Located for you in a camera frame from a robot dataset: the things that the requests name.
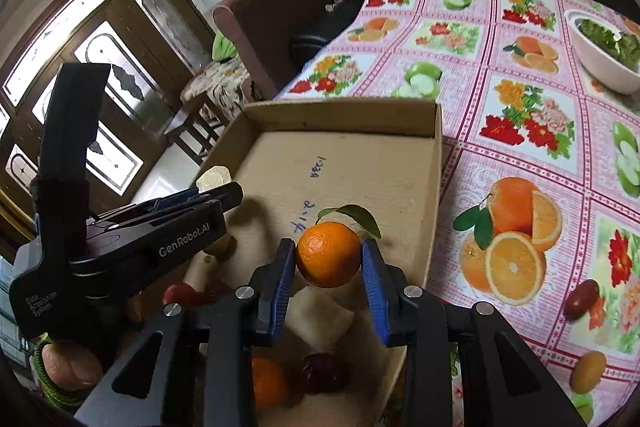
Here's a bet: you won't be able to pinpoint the fruit print tablecloth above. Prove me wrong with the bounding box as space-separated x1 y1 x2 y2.
275 0 640 427

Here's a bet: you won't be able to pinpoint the side table with floral cloth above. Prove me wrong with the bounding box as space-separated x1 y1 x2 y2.
164 57 261 168

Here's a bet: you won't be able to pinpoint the dark red fruit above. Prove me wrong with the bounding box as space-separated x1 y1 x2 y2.
300 352 351 395

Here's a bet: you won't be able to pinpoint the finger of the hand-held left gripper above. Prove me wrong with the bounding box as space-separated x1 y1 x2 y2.
165 182 244 215
90 188 201 228

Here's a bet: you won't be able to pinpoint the green braided wristband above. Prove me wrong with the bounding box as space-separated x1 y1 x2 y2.
31 342 86 408

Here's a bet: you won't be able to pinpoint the mandarin orange with leaf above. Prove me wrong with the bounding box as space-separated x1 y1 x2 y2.
295 204 382 289

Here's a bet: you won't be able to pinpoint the cardboard box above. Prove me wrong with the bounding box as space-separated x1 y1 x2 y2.
180 99 444 427

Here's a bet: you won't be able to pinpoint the person's left hand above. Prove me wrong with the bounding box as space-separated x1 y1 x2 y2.
39 294 146 394

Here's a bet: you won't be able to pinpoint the brown armchair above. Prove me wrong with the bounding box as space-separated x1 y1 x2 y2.
212 0 351 100

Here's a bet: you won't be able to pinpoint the green object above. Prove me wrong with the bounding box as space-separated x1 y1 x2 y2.
211 32 238 62

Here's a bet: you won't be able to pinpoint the red tomato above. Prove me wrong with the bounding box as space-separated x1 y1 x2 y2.
162 283 201 308

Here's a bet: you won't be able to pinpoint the wooden door with glass panes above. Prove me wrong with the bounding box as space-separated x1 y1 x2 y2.
0 0 216 228

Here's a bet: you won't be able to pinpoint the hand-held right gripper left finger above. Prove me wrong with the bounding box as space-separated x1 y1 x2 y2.
75 238 297 427

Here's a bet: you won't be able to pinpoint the red jujube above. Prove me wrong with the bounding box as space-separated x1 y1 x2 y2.
565 278 601 322

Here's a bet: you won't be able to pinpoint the white bowl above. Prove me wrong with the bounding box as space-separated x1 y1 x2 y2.
564 8 640 95

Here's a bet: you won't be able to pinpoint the mandarin orange with stem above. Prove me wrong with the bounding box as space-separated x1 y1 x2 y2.
251 357 291 410

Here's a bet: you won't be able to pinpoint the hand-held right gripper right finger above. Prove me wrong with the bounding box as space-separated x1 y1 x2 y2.
362 238 588 427

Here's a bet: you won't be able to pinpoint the green leafy vegetables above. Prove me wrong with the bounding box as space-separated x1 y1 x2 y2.
575 18 640 70

